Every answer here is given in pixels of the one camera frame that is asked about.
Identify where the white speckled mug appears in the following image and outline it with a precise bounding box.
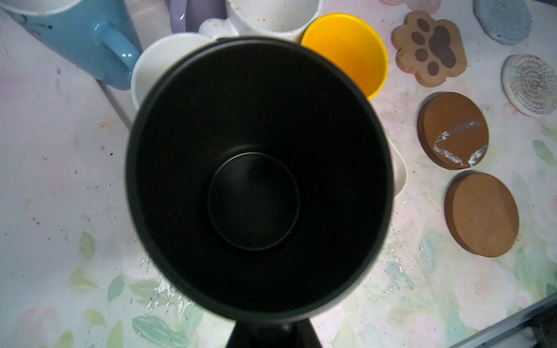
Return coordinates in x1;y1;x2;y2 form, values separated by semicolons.
198;0;323;44

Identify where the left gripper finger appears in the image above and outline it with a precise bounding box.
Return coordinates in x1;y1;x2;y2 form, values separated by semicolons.
226;319;322;348

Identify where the beige serving tray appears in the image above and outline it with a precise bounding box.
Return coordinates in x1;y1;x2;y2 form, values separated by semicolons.
97;81;408;197

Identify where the plain white mug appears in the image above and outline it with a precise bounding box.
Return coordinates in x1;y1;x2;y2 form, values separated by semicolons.
131;33;215;110

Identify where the brown round coaster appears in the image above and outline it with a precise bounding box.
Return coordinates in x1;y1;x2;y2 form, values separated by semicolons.
417;92;489;171
444;173;519;258

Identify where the brown paw coaster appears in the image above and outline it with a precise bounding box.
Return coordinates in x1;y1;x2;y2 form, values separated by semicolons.
391;10;468;87

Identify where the yellow mug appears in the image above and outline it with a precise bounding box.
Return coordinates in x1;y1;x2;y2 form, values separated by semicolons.
301;13;389;100

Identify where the blue woven round coaster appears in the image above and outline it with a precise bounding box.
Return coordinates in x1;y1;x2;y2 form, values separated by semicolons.
473;0;532;46

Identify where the pink flower coaster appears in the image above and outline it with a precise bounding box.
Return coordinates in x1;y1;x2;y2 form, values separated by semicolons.
379;0;442;15

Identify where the black mug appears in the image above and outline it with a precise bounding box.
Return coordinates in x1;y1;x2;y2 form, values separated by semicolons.
126;37;394;324

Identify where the blue mug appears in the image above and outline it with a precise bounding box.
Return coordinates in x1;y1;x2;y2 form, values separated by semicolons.
1;0;141;91

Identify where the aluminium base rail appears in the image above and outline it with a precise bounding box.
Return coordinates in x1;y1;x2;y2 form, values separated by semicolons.
453;294;556;347

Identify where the purple mug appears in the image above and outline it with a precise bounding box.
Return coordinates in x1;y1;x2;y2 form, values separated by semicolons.
168;0;226;33

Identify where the multicolour stitched round coaster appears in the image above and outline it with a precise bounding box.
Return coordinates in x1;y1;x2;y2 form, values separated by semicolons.
501;55;556;118

